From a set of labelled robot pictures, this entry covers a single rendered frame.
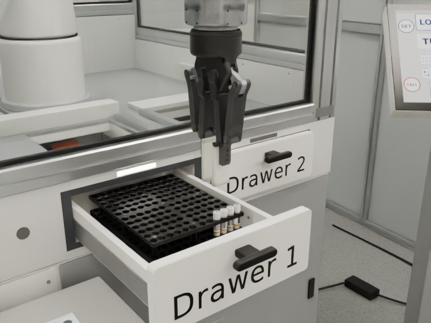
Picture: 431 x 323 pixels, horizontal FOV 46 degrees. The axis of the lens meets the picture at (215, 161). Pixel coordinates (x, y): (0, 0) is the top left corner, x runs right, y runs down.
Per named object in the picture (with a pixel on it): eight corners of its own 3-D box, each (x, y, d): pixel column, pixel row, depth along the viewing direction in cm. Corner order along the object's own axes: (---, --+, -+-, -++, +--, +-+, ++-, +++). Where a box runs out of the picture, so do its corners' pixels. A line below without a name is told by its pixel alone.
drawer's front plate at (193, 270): (308, 268, 84) (312, 207, 80) (156, 341, 67) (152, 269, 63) (300, 264, 85) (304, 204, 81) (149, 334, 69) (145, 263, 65)
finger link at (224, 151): (226, 131, 77) (239, 135, 75) (226, 162, 79) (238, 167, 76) (218, 132, 76) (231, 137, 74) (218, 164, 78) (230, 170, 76)
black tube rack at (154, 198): (242, 246, 87) (244, 211, 85) (154, 281, 77) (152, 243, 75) (172, 202, 104) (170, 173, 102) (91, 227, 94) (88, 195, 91)
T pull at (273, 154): (292, 157, 111) (292, 151, 111) (267, 164, 107) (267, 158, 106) (281, 152, 114) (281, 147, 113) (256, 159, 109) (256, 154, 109)
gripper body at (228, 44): (177, 26, 74) (178, 90, 77) (213, 31, 67) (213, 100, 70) (218, 24, 78) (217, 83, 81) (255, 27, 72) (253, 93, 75)
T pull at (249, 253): (278, 256, 72) (278, 247, 72) (237, 273, 68) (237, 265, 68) (260, 245, 75) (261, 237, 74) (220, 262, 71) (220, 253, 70)
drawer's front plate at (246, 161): (312, 175, 123) (314, 131, 119) (216, 206, 106) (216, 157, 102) (306, 173, 124) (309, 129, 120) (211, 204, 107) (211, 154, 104)
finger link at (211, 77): (228, 68, 75) (233, 68, 74) (232, 141, 78) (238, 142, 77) (206, 70, 73) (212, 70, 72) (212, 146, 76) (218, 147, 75)
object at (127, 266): (293, 259, 84) (295, 226, 82) (159, 320, 69) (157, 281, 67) (163, 184, 113) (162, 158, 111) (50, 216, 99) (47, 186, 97)
